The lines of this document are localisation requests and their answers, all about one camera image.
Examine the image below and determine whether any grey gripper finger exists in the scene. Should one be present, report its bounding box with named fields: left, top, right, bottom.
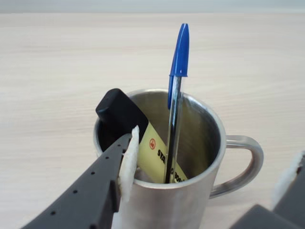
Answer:
left=230, top=150, right=305, bottom=229
left=20, top=125, right=141, bottom=229

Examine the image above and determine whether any blue ballpoint pen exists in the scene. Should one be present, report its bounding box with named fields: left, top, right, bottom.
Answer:
left=164, top=23, right=190, bottom=184

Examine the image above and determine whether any silver metal cup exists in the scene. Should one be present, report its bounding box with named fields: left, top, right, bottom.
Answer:
left=92, top=88, right=264, bottom=229

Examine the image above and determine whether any yellow highlighter with black cap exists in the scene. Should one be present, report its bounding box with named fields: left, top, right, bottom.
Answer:
left=95, top=88, right=189, bottom=186

